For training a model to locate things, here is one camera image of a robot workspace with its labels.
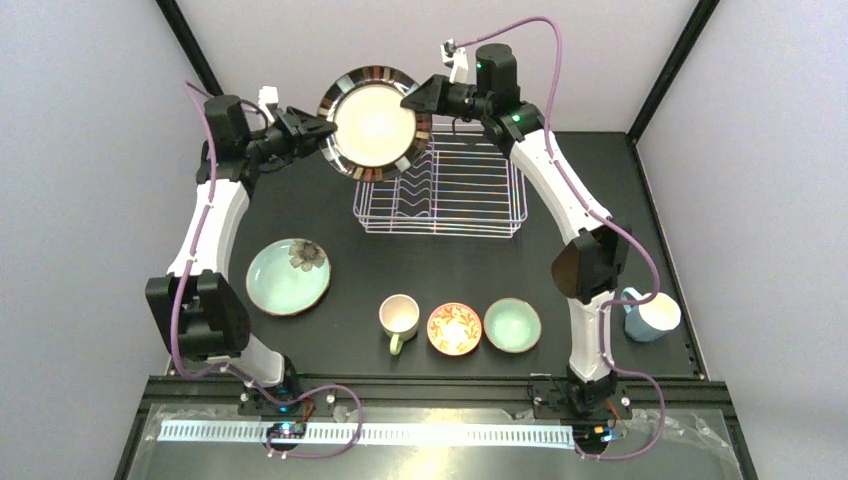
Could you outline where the orange floral small bowl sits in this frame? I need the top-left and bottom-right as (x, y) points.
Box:
(425, 302), (483, 357)

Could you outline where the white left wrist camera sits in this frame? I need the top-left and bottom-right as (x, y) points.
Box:
(258, 85), (279, 123)

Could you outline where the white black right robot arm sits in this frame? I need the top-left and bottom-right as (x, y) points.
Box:
(401, 40), (629, 419)

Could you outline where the black striped rim dinner plate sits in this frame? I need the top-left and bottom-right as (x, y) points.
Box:
(317, 65), (433, 183)

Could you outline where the black frame post left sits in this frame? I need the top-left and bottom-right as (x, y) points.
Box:
(155, 0), (223, 95)

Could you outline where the light blue mug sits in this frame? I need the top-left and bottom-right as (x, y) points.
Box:
(623, 292), (682, 343)

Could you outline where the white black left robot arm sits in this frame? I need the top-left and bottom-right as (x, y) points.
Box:
(145, 95), (336, 409)

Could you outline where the green flower plate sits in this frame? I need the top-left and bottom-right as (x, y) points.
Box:
(246, 238), (332, 316)

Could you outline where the black frame post right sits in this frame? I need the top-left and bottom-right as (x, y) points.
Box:
(627, 0), (720, 145)

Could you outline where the white led light strip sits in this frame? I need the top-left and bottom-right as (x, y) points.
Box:
(155, 420), (574, 450)

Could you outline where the white wire dish rack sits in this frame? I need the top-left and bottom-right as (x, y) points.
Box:
(352, 121), (528, 238)

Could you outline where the black frame post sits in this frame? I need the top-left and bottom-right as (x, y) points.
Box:
(155, 0), (223, 95)
(627, 0), (720, 145)

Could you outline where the cream mug green handle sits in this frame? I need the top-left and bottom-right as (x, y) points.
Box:
(378, 294), (420, 356)

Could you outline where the green glazed small bowl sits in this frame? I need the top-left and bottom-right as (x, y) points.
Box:
(483, 298), (542, 354)

